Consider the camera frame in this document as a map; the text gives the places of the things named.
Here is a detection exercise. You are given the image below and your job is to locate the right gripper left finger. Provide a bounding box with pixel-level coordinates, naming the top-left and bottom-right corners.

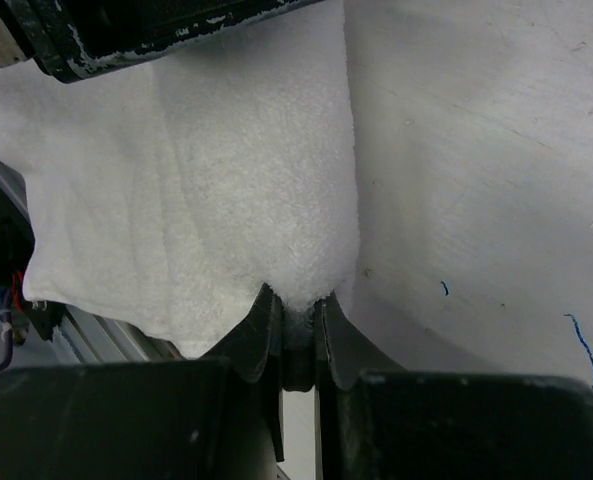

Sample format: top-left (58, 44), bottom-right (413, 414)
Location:
top-left (0, 288), bottom-right (284, 479)

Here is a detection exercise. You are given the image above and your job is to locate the white towel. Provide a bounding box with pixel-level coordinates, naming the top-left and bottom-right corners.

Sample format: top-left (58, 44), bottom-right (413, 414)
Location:
top-left (0, 1), bottom-right (360, 357)

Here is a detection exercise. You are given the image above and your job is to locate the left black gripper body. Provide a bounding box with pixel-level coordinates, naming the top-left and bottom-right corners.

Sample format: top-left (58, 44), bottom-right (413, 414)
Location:
top-left (0, 0), bottom-right (306, 84)

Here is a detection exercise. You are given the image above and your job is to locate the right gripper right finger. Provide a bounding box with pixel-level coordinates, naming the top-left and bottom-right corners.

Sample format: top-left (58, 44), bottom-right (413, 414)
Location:
top-left (313, 296), bottom-right (593, 479)

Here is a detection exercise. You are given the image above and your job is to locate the aluminium mounting rail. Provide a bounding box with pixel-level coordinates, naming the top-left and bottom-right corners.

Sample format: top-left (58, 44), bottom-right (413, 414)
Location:
top-left (0, 137), bottom-right (182, 358)

